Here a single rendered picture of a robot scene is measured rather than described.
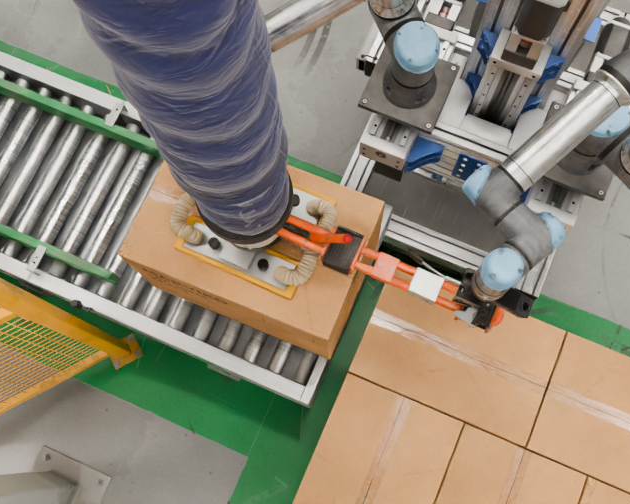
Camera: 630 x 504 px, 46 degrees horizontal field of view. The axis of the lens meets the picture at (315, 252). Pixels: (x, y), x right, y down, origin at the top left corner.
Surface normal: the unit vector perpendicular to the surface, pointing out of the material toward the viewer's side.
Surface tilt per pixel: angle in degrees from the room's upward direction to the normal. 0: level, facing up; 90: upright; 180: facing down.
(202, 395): 0
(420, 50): 8
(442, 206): 0
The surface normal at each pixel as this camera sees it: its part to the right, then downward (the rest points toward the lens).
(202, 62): 0.48, 0.72
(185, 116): 0.09, 0.90
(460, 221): -0.03, -0.25
